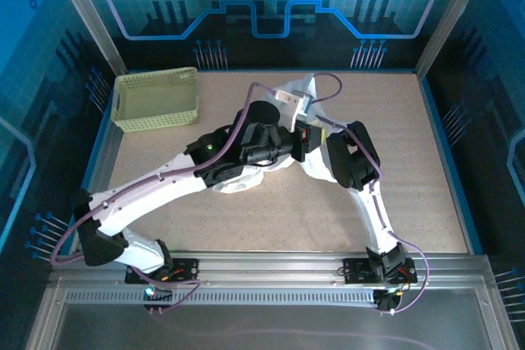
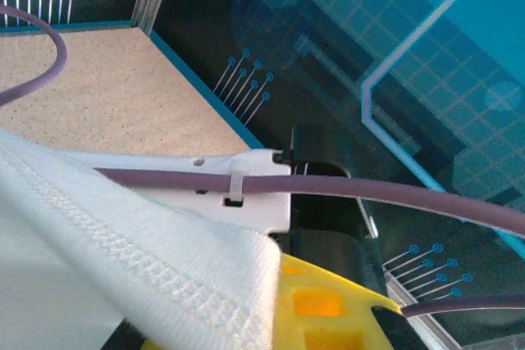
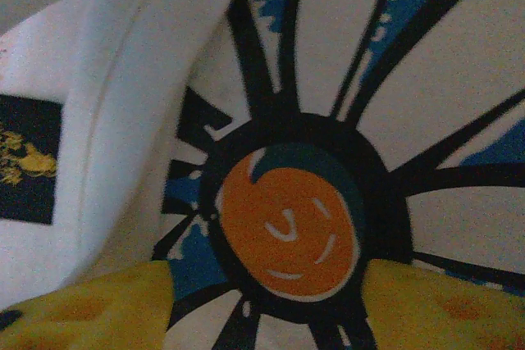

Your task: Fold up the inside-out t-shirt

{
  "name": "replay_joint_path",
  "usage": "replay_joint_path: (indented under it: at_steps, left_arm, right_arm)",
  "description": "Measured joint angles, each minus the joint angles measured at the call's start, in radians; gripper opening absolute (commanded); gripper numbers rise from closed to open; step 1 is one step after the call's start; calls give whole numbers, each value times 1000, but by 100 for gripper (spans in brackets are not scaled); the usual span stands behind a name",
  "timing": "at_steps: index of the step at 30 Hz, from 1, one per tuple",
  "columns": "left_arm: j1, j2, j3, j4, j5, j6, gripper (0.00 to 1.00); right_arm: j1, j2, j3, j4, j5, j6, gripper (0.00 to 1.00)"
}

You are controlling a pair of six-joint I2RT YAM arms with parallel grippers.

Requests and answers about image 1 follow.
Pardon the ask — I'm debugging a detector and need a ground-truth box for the white t-shirt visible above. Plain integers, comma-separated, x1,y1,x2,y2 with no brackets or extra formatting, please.
211,72,344,196

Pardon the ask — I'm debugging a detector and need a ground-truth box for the pale green perforated plastic basket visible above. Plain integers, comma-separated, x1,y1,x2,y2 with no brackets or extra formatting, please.
111,66,202,134

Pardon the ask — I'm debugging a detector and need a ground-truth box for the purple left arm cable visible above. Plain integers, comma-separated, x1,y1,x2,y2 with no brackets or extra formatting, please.
48,81,288,316

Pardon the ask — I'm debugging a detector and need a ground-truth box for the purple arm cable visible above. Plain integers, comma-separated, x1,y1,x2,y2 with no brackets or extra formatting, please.
309,72,431,316
48,81,288,316

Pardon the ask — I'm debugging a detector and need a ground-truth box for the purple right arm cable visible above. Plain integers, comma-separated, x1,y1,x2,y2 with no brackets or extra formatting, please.
309,72,431,316

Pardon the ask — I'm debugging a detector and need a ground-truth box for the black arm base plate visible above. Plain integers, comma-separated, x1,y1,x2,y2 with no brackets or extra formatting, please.
125,258,200,284
343,258,418,284

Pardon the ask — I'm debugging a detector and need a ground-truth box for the aluminium frame rail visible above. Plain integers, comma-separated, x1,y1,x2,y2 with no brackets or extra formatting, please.
48,250,493,290

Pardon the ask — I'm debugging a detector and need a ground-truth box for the black cable connector block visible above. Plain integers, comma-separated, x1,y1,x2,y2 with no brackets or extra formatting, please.
375,288,402,316
142,283,174,313

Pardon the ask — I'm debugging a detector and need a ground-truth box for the slotted grey cable duct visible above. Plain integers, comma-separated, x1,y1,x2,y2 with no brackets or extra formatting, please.
65,290,381,307

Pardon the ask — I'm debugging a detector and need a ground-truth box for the aluminium corner post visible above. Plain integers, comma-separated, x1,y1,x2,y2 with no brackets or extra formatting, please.
413,0,497,77
43,0,129,77

